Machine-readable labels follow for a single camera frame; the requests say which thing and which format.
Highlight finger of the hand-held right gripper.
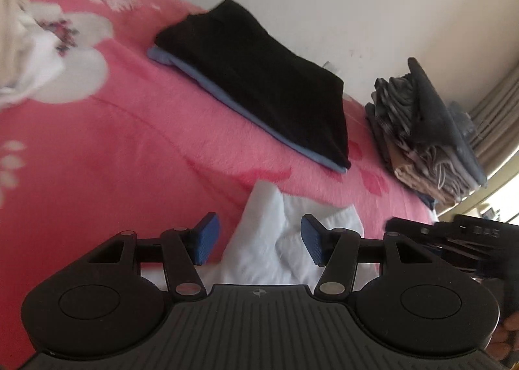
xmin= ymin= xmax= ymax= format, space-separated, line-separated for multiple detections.
xmin=385 ymin=217 xmax=455 ymax=243
xmin=430 ymin=241 xmax=488 ymax=274

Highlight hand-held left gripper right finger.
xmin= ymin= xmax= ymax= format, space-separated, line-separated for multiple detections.
xmin=301 ymin=214 xmax=434 ymax=300

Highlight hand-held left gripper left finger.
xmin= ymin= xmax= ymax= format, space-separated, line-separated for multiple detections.
xmin=87 ymin=212 xmax=222 ymax=300

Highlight white button shirt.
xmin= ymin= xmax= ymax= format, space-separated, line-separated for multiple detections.
xmin=199 ymin=180 xmax=366 ymax=287

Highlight stack of folded clothes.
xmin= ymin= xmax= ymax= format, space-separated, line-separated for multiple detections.
xmin=364 ymin=57 xmax=488 ymax=206

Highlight person's right hand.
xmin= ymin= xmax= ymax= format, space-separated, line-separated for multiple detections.
xmin=490 ymin=309 xmax=519 ymax=361

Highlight beige curtain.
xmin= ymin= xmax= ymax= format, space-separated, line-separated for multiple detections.
xmin=468 ymin=66 xmax=519 ymax=176

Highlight pink floral blanket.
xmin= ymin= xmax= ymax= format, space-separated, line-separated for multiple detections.
xmin=0 ymin=0 xmax=439 ymax=354

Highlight folded black garment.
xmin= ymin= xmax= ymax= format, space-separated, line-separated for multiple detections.
xmin=155 ymin=0 xmax=351 ymax=170

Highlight folded blue garment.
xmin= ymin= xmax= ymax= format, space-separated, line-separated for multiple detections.
xmin=147 ymin=45 xmax=348 ymax=175

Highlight crumpled white garment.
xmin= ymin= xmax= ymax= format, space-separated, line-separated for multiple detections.
xmin=0 ymin=3 xmax=67 ymax=109

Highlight beige garment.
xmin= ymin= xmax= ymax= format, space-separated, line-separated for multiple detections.
xmin=0 ymin=0 xmax=31 ymax=87

